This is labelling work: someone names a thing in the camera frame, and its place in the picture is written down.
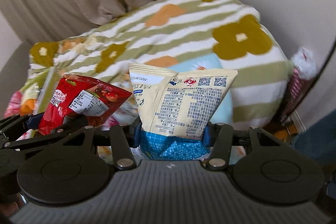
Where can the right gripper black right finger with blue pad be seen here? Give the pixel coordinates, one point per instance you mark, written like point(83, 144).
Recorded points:
point(261, 166)

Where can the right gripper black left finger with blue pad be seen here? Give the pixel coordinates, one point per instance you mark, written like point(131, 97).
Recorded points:
point(123, 142)

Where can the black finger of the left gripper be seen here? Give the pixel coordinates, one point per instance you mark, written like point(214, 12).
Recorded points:
point(15, 152)

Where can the red snack bag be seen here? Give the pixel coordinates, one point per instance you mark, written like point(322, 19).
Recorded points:
point(75, 95)

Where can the cream blue snack bag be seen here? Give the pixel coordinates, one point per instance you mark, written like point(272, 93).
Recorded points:
point(175, 107)

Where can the blue jeans leg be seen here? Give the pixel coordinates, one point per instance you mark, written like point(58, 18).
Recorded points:
point(318, 141)

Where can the yellow-green paper bag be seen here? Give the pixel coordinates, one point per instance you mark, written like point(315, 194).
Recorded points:
point(44, 92)

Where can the pink patterned basket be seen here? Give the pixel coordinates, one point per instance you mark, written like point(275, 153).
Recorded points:
point(295, 89)

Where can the white plastic bag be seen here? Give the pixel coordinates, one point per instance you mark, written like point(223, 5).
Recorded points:
point(304, 62)

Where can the striped floral green blanket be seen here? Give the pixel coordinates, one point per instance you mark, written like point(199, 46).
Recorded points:
point(200, 34)

